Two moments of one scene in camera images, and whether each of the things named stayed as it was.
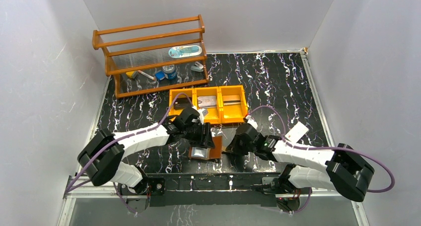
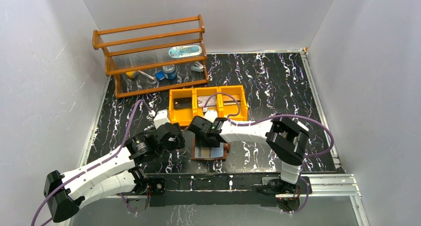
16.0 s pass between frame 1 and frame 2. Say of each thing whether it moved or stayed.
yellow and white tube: stayed
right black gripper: moved
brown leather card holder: stayed
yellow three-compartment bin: stayed
